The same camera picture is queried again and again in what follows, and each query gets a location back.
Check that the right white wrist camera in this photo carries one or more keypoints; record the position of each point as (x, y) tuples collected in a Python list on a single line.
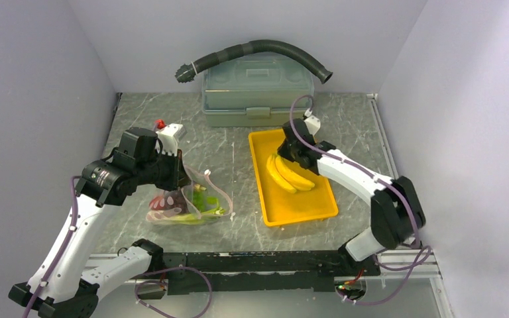
[(313, 124)]

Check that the yellow plastic tray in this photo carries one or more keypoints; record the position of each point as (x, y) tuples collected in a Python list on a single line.
[(280, 207)]

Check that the clear zip top bag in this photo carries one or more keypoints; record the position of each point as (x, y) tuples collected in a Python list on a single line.
[(204, 179)]

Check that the yellow toy bananas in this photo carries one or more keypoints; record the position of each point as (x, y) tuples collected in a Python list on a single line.
[(285, 177)]

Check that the purple toy eggplant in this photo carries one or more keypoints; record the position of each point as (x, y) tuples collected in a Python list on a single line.
[(174, 199)]

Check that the grey plastic storage box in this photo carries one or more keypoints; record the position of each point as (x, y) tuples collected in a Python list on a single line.
[(253, 91)]

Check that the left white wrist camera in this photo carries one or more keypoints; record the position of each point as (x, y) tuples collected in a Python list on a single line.
[(169, 135)]

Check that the red toy grapes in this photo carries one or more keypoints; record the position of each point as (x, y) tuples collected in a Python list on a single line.
[(157, 203)]

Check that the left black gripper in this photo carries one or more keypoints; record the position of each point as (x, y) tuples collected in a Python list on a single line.
[(179, 177)]

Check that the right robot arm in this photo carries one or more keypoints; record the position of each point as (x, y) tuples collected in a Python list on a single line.
[(395, 210)]

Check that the green toy grapes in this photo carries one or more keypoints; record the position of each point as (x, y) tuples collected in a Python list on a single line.
[(203, 201)]

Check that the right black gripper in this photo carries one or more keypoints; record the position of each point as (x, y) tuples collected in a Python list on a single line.
[(283, 152)]

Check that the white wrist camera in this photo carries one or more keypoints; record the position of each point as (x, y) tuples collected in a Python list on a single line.
[(313, 124), (169, 135)]

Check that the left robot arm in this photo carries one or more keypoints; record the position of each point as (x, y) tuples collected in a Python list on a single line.
[(62, 287)]

